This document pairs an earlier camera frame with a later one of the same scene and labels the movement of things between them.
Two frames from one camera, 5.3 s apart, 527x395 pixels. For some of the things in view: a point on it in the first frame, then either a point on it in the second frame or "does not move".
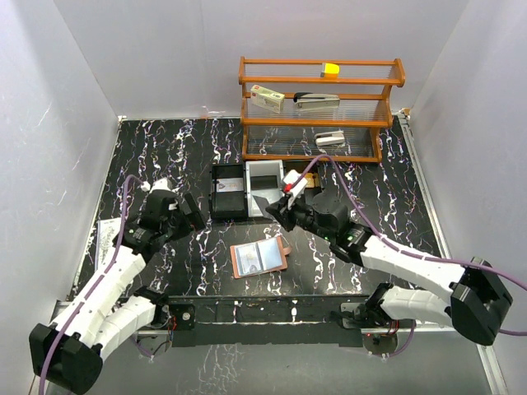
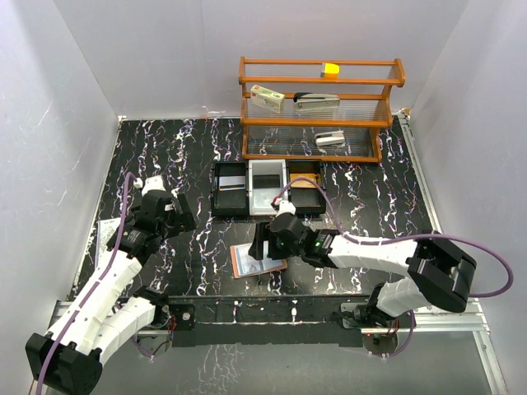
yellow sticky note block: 331,71 does not move
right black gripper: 288,211 to 260,241
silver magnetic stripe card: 263,203 to 232,183
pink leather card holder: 260,257 does not move
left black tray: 227,206 does not move
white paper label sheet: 107,230 does not move
